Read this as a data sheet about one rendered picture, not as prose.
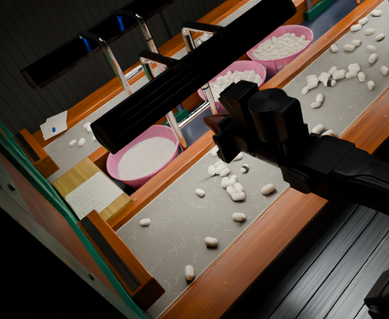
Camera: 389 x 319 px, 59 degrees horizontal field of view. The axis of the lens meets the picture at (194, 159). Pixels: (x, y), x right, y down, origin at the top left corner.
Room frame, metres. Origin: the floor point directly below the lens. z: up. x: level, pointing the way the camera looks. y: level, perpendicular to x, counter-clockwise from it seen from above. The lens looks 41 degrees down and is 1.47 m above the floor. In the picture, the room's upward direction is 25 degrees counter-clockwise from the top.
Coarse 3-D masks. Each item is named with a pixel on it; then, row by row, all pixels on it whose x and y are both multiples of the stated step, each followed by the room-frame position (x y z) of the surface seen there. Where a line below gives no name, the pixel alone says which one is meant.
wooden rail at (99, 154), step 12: (300, 0) 1.53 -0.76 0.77; (312, 0) 1.53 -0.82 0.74; (300, 12) 1.49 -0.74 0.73; (288, 24) 1.46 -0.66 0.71; (240, 60) 1.33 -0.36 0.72; (252, 60) 1.36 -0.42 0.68; (192, 96) 1.22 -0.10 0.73; (192, 108) 1.21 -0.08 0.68; (132, 144) 1.09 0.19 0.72; (96, 156) 1.05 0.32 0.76; (120, 156) 1.07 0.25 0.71
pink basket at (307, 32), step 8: (272, 32) 1.37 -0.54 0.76; (280, 32) 1.36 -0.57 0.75; (288, 32) 1.33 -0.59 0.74; (296, 32) 1.31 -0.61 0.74; (304, 32) 1.27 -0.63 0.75; (264, 40) 1.37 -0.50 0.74; (312, 40) 1.16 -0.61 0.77; (304, 48) 1.12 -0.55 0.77; (248, 56) 1.25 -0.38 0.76; (288, 56) 1.12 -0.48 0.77; (296, 56) 1.12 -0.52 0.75; (264, 64) 1.18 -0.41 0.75; (272, 64) 1.16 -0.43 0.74; (280, 64) 1.14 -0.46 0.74; (272, 72) 1.17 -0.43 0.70
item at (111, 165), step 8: (160, 128) 1.05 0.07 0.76; (168, 128) 1.02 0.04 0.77; (144, 136) 1.08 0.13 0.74; (152, 136) 1.07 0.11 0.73; (160, 136) 1.05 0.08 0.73; (168, 136) 1.02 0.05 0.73; (136, 144) 1.07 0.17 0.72; (176, 144) 0.96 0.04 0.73; (120, 152) 1.05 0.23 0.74; (176, 152) 0.90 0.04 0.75; (112, 160) 1.01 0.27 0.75; (168, 160) 0.85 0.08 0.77; (112, 168) 0.97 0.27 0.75; (160, 168) 0.84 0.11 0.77; (112, 176) 0.90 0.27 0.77; (144, 176) 0.83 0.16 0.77; (152, 176) 0.84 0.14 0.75; (128, 184) 0.88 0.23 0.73; (136, 184) 0.86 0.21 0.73
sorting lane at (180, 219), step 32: (352, 32) 1.13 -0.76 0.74; (384, 32) 1.04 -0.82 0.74; (320, 64) 1.03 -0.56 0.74; (384, 64) 0.88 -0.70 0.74; (352, 96) 0.80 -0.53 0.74; (256, 160) 0.72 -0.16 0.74; (192, 192) 0.71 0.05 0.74; (224, 192) 0.66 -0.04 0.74; (256, 192) 0.61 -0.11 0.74; (128, 224) 0.70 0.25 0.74; (160, 224) 0.65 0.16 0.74; (192, 224) 0.60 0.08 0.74; (224, 224) 0.56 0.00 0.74; (160, 256) 0.55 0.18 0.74; (192, 256) 0.51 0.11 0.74
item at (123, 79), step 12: (120, 12) 1.26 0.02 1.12; (132, 12) 1.20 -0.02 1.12; (144, 24) 1.16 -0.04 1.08; (84, 36) 1.20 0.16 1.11; (96, 36) 1.13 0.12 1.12; (144, 36) 1.16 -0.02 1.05; (108, 48) 1.10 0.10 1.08; (156, 48) 1.18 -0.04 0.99; (108, 60) 1.11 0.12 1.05; (120, 72) 1.10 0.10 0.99; (132, 72) 1.12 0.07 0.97; (180, 108) 1.16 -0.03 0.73; (180, 120) 1.15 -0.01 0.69
